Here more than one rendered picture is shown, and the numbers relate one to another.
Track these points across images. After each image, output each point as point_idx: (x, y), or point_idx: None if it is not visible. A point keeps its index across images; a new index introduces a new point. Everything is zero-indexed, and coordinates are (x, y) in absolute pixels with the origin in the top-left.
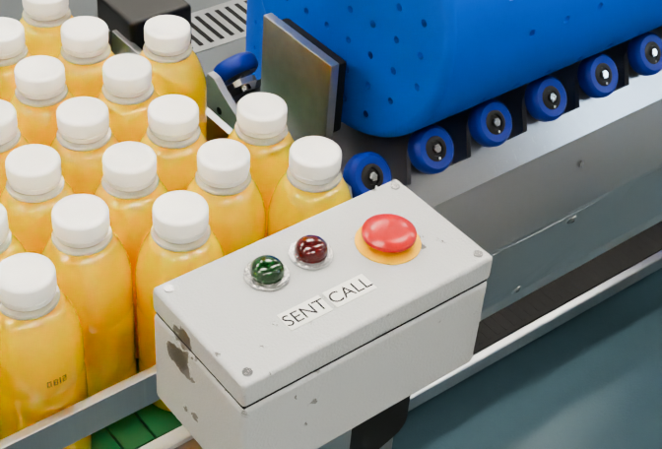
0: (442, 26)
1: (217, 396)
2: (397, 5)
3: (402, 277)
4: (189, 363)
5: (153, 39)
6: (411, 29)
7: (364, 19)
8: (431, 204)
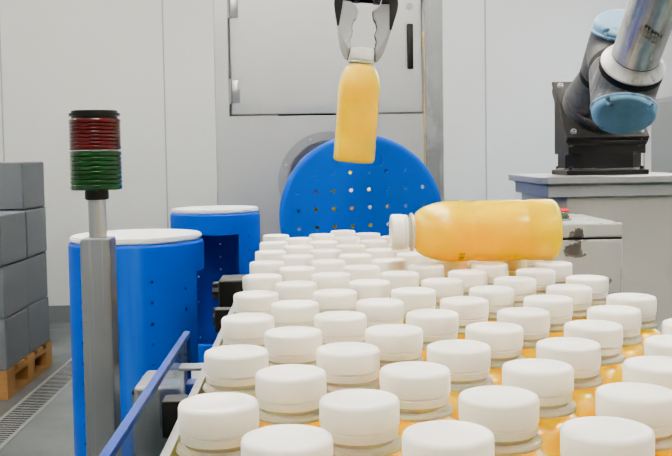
0: (435, 199)
1: (604, 246)
2: (403, 205)
3: (580, 216)
4: (582, 245)
5: (347, 233)
6: (415, 212)
7: (382, 224)
8: None
